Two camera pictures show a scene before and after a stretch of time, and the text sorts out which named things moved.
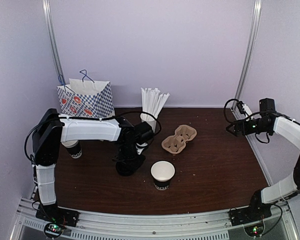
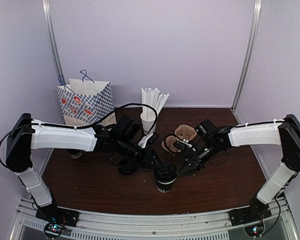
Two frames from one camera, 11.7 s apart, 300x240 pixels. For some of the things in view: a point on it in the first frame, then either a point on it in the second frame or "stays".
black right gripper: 238,128 to 194,161
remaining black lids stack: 126,167 stays
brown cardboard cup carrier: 176,143 stays
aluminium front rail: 86,225 stays
